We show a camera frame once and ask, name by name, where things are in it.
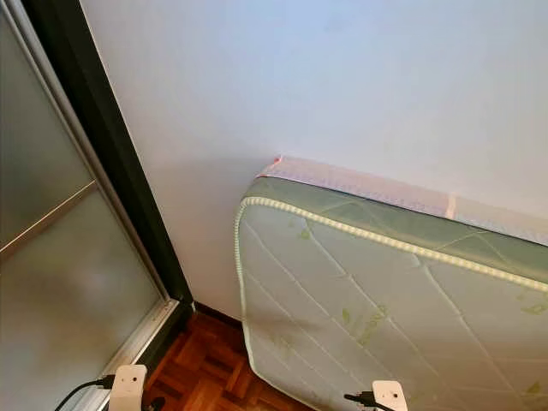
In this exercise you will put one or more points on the dark wooden skirting board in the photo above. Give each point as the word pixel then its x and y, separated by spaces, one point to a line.
pixel 218 315

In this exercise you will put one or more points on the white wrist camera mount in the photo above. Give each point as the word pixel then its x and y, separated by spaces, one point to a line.
pixel 390 396
pixel 128 387

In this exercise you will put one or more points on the pink white mattress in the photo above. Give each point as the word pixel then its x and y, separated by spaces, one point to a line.
pixel 377 187

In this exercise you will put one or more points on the frosted glass sliding door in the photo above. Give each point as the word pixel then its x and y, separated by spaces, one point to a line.
pixel 51 171

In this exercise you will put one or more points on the dark door frame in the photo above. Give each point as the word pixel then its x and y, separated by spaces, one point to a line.
pixel 111 128

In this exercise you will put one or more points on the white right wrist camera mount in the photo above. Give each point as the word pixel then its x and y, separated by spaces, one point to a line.
pixel 390 396

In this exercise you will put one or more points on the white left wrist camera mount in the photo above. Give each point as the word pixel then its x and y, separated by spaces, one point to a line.
pixel 128 387

